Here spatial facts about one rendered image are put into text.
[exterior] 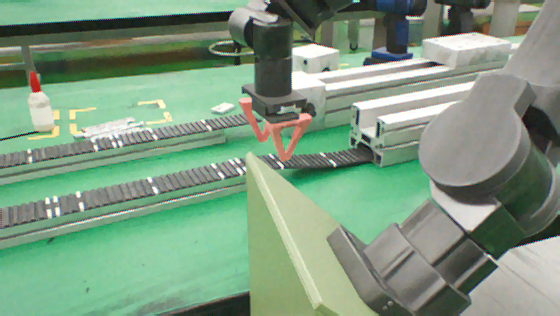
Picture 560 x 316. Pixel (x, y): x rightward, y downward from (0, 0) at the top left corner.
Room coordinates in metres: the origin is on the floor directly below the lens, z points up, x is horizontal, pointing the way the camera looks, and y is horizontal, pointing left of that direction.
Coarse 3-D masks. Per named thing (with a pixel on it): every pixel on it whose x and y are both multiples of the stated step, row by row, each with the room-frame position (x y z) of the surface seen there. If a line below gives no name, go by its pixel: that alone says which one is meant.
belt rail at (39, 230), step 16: (240, 176) 0.69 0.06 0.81; (176, 192) 0.64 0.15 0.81; (192, 192) 0.65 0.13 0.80; (208, 192) 0.67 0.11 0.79; (224, 192) 0.68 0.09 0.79; (96, 208) 0.59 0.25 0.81; (112, 208) 0.60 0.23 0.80; (128, 208) 0.62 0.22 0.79; (144, 208) 0.62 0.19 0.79; (160, 208) 0.63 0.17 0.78; (32, 224) 0.56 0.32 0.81; (48, 224) 0.57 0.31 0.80; (64, 224) 0.58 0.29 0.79; (80, 224) 0.58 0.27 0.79; (96, 224) 0.59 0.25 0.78; (0, 240) 0.55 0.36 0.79; (16, 240) 0.55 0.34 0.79; (32, 240) 0.56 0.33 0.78
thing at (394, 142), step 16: (400, 96) 0.90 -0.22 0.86; (416, 96) 0.90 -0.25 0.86; (432, 96) 0.91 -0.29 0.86; (448, 96) 0.92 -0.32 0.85; (464, 96) 0.94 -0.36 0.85; (368, 112) 0.84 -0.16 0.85; (384, 112) 0.86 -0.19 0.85; (400, 112) 0.87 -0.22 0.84; (416, 112) 0.81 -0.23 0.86; (432, 112) 0.82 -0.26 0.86; (368, 128) 0.84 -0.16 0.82; (384, 128) 0.77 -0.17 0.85; (400, 128) 0.80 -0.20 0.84; (416, 128) 0.80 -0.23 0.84; (352, 144) 0.86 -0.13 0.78; (368, 144) 0.81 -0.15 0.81; (384, 144) 0.77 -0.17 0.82; (400, 144) 0.80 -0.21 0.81; (416, 144) 0.80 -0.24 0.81; (384, 160) 0.77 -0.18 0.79; (400, 160) 0.79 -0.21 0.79
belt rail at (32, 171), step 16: (144, 144) 0.81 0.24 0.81; (160, 144) 0.83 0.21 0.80; (176, 144) 0.84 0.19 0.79; (192, 144) 0.85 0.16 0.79; (208, 144) 0.86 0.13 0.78; (64, 160) 0.76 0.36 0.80; (80, 160) 0.77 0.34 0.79; (96, 160) 0.78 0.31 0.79; (112, 160) 0.79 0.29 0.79; (128, 160) 0.80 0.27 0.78; (0, 176) 0.72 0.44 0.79; (16, 176) 0.72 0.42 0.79; (32, 176) 0.73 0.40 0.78
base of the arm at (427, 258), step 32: (416, 224) 0.33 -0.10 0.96; (448, 224) 0.31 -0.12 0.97; (352, 256) 0.31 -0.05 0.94; (384, 256) 0.31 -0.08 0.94; (416, 256) 0.30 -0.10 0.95; (448, 256) 0.30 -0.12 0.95; (480, 256) 0.30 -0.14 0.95; (384, 288) 0.28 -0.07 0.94; (416, 288) 0.29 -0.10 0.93; (448, 288) 0.29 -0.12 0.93
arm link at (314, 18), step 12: (288, 0) 0.73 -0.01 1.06; (300, 0) 0.73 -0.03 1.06; (312, 0) 0.73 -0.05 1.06; (324, 0) 0.72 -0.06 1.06; (336, 0) 0.72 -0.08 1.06; (348, 0) 0.72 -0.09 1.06; (300, 12) 0.74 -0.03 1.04; (312, 12) 0.74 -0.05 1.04; (324, 12) 0.74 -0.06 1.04; (336, 12) 0.74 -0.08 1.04; (312, 24) 0.75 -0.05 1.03
